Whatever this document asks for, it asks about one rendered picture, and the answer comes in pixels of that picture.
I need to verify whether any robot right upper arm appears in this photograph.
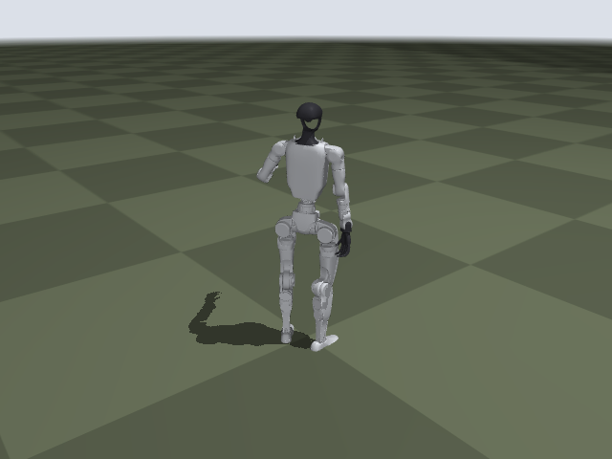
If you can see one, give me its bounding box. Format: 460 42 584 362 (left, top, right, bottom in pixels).
325 144 346 196

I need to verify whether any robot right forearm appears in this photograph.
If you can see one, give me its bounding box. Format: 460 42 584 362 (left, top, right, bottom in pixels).
337 184 353 230

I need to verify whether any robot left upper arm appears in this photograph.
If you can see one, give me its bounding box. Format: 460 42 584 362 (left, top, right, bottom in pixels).
256 141 289 183

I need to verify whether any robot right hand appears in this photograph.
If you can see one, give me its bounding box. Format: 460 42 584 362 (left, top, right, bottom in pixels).
335 222 352 257

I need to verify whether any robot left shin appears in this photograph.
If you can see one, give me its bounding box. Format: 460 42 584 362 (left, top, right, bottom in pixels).
279 273 293 333

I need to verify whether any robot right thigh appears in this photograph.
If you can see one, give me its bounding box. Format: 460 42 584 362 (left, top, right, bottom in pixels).
311 219 339 297

